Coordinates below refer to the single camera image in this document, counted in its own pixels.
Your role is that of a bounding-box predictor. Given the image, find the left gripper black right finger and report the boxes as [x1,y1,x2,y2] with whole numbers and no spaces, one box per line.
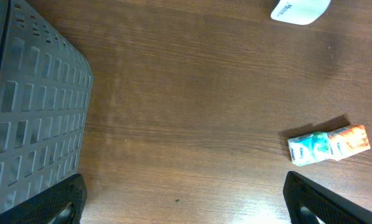
[283,171,372,224]

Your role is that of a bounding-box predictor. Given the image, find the teal tissue pack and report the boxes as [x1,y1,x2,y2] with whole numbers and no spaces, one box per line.
[287,132,332,166]

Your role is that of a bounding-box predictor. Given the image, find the grey plastic basket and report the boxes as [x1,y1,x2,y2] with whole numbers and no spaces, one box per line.
[0,1,94,214]

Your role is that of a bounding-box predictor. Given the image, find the orange tissue pack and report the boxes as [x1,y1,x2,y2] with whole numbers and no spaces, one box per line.
[328,124,371,161]

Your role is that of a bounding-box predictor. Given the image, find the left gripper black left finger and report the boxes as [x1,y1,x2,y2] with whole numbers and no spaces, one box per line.
[0,174,87,224]

